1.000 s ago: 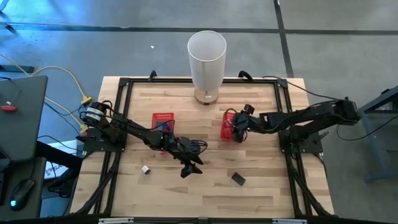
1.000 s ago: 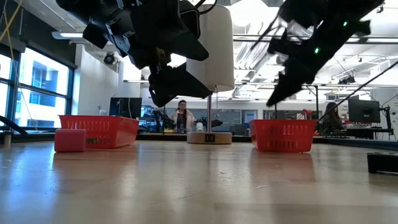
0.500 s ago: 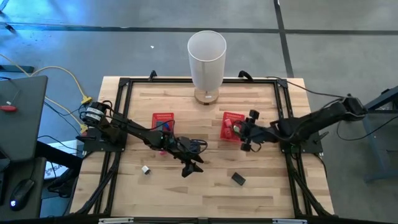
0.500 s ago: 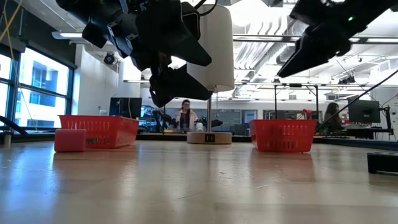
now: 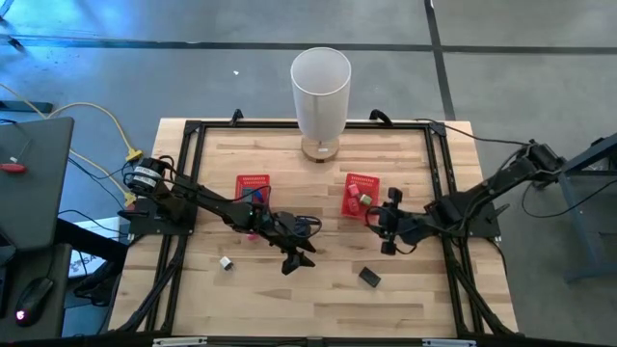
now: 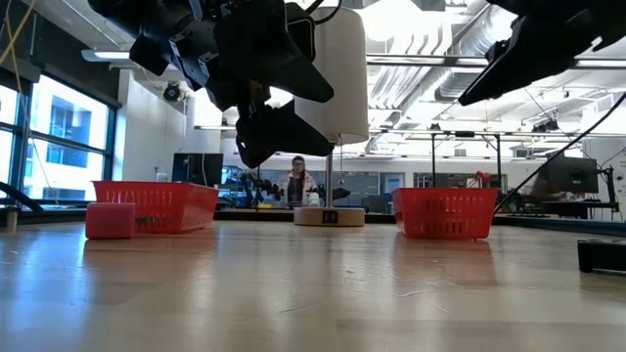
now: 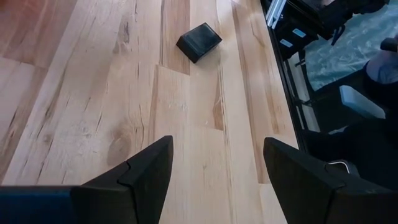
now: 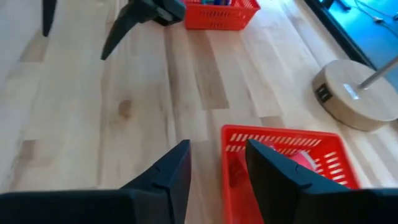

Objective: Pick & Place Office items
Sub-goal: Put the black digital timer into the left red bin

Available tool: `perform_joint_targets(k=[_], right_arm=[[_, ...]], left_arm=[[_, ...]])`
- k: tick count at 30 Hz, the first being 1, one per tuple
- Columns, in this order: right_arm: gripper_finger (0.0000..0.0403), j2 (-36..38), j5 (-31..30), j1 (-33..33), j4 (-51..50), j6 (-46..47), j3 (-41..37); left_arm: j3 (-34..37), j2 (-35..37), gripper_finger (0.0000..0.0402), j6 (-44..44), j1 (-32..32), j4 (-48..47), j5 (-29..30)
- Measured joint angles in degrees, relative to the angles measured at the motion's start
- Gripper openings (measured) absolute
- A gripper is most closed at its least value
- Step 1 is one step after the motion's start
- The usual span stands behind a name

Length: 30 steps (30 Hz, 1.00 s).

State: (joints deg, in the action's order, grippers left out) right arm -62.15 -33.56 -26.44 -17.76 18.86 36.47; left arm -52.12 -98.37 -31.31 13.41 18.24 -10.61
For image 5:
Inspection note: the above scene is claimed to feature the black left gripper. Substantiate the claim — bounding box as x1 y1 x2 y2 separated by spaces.
250 211 322 276

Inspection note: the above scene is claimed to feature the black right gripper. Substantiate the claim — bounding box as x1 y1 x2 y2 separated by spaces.
378 187 435 255

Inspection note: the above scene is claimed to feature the black box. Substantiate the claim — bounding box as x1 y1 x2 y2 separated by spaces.
358 266 383 288

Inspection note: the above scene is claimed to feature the red plastic basket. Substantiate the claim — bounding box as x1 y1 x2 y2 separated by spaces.
340 172 381 219
234 173 271 203

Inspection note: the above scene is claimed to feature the white shade table lamp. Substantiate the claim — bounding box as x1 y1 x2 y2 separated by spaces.
289 46 352 164

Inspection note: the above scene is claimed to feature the dark blue side table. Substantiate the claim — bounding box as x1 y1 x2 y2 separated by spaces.
531 132 617 284

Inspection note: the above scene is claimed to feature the white printed box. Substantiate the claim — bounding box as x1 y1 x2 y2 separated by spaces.
67 216 131 280

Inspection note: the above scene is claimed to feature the black computer mouse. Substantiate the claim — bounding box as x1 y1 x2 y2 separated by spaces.
13 277 55 328

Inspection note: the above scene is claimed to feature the grey desk panel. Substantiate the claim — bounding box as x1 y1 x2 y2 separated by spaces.
0 117 75 252

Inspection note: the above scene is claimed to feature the black floor bar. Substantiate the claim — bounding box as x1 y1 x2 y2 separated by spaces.
0 99 54 115

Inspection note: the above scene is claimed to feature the black cable conduit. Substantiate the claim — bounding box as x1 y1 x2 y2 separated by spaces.
441 238 515 336
115 234 189 334

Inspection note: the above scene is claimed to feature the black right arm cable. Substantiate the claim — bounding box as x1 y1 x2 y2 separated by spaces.
414 118 531 147

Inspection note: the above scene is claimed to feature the white metal bracket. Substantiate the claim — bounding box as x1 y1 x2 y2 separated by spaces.
152 336 209 347
422 337 478 347

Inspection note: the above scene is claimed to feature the black aluminium table frame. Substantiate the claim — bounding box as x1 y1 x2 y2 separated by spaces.
144 119 486 338

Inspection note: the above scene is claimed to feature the yellow extension cable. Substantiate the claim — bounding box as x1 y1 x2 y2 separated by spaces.
0 82 145 206

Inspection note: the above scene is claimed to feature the red handled tool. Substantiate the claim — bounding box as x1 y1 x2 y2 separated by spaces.
0 138 34 174

